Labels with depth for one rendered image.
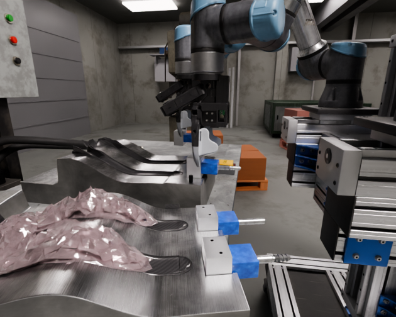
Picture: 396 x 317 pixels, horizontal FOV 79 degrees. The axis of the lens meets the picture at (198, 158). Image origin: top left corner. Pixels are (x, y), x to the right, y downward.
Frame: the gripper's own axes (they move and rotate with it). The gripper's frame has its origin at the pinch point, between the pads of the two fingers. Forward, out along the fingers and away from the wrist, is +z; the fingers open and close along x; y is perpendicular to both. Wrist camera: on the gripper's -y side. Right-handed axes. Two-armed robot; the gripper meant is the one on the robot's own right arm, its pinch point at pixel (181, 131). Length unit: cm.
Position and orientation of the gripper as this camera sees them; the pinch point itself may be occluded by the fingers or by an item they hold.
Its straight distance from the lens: 91.3
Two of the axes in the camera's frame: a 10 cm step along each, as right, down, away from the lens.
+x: 2.0, -2.6, 9.4
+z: 0.0, 9.6, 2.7
